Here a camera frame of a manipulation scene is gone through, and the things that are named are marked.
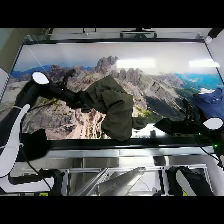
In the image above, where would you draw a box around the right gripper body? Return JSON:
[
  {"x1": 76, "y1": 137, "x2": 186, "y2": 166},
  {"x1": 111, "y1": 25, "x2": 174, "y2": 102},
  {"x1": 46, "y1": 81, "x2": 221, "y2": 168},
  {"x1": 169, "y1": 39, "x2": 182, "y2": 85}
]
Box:
[{"x1": 154, "y1": 117, "x2": 175, "y2": 135}]

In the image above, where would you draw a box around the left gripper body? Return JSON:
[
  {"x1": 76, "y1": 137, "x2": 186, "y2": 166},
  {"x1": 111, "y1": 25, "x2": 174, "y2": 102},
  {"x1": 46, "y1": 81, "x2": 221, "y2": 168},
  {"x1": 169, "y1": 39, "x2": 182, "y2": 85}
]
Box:
[{"x1": 70, "y1": 90, "x2": 93, "y2": 113}]

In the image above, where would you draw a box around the olive green garment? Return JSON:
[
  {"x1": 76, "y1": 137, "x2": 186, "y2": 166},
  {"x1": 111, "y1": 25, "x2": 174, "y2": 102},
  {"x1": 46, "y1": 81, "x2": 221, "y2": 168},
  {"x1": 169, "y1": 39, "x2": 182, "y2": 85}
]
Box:
[{"x1": 83, "y1": 74, "x2": 148, "y2": 143}]

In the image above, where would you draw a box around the blue garment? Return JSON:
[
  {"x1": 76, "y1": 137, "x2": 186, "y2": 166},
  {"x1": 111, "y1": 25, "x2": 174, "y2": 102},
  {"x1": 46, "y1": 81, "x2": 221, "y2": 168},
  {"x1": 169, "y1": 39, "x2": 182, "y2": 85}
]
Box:
[{"x1": 192, "y1": 87, "x2": 224, "y2": 124}]

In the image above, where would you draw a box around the silver frame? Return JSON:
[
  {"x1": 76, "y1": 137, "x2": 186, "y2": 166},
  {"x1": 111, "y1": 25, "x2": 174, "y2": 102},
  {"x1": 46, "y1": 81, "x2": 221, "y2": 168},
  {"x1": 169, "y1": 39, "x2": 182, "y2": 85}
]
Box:
[{"x1": 18, "y1": 146, "x2": 224, "y2": 197}]

